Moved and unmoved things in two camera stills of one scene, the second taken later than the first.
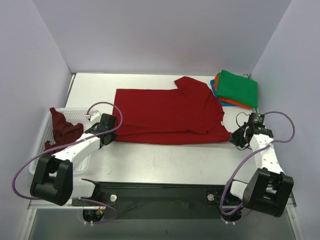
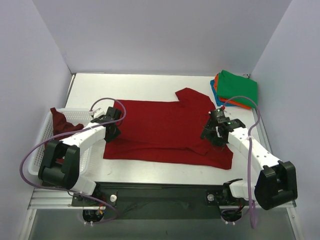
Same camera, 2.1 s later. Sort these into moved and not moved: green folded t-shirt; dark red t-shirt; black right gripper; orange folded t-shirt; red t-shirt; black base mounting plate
Moved: black right gripper; red t-shirt
Not moved: orange folded t-shirt; green folded t-shirt; black base mounting plate; dark red t-shirt
